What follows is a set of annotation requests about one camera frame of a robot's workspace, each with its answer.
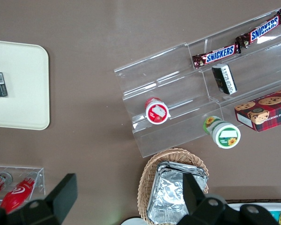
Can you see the cream plastic serving tray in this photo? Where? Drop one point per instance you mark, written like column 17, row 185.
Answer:
column 25, row 105

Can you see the white rectangular snack tray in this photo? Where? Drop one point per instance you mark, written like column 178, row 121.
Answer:
column 271, row 206

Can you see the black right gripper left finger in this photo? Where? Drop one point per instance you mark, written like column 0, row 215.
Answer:
column 63, row 194

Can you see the clear acrylic stepped display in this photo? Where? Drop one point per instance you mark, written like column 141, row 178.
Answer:
column 154, row 68

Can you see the clear acrylic bottle rack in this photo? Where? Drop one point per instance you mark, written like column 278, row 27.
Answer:
column 41, row 173

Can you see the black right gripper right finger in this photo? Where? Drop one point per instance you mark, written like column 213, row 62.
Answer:
column 192, row 194

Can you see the teal snack packet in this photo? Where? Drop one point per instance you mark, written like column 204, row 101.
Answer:
column 275, row 214

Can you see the small black white box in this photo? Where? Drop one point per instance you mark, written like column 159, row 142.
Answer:
column 224, row 79

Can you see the oval wicker basket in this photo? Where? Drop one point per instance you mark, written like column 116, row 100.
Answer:
column 152, row 168

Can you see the Snickers chocolate bar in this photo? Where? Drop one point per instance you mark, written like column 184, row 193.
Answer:
column 219, row 55
column 263, row 29

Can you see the red lidded yogurt cup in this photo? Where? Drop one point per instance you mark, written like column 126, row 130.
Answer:
column 157, row 113

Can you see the aluminium foil container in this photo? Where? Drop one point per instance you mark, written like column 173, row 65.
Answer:
column 166, row 194
column 178, row 165

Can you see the green sunflower lidded cup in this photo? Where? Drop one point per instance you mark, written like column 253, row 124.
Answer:
column 226, row 137

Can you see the red tartan cookie box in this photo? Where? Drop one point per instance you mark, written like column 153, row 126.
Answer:
column 269, row 110

